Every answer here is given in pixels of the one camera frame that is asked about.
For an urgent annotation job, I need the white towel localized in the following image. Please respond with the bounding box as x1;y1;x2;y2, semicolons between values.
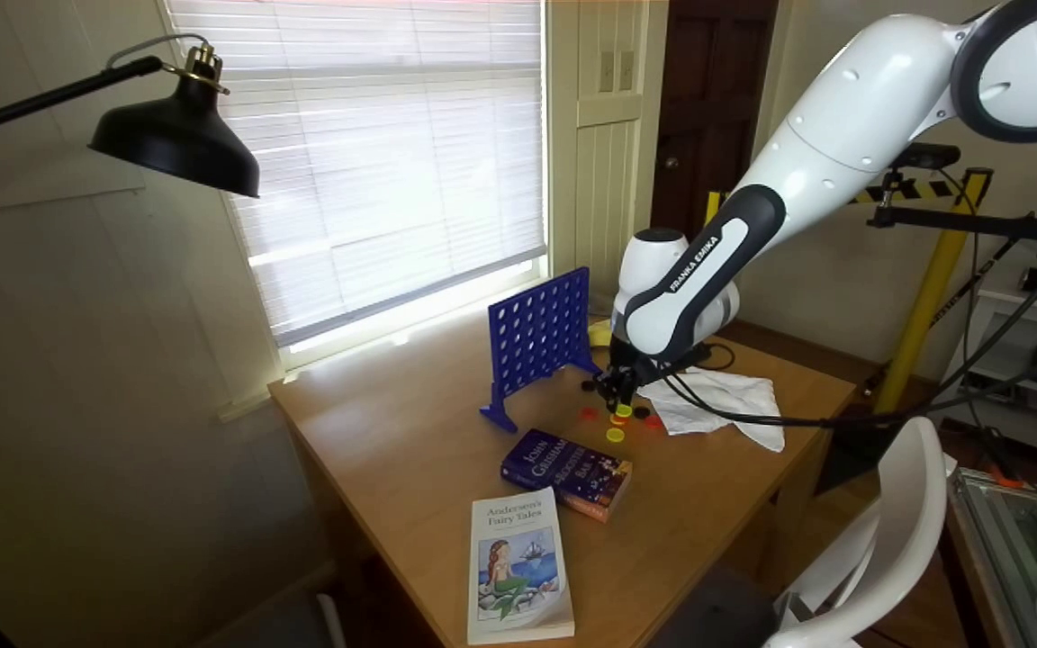
636;363;793;455

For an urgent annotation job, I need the black yellow hazard tape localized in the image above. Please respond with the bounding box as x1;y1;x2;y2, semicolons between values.
857;177;960;207

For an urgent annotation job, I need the white window blind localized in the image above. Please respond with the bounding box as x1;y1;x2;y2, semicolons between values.
157;0;549;351

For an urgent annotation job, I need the grey metal equipment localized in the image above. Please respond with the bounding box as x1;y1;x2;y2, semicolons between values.
946;463;1037;648

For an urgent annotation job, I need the white mermaid cover book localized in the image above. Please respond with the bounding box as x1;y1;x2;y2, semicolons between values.
465;481;580;648

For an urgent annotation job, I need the black cable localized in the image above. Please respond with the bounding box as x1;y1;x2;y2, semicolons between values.
654;238;1037;436

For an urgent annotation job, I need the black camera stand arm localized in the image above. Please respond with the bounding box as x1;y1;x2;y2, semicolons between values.
863;164;1037;262

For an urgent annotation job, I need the cream panelled shutter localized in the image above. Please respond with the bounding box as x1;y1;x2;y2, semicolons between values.
540;0;673;310

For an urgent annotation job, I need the white shelf unit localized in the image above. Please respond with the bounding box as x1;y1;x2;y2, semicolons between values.
960;285;1037;472

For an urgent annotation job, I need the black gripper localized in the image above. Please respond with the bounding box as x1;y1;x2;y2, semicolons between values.
598;339;673;419

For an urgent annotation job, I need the white plastic chair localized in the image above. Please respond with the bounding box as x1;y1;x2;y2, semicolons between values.
762;410;960;648

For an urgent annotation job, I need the dark brown door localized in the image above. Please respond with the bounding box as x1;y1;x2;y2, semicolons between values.
647;0;780;243

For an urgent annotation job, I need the blue Connect Four grid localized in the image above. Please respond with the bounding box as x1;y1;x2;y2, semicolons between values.
480;262;606;436

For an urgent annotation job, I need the tall yellow post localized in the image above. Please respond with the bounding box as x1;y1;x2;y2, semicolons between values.
869;164;999;417

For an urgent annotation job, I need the black desk lamp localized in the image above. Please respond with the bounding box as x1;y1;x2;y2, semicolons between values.
0;32;262;201

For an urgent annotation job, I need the black camera on stand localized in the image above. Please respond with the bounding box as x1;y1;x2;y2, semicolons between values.
894;140;964;172

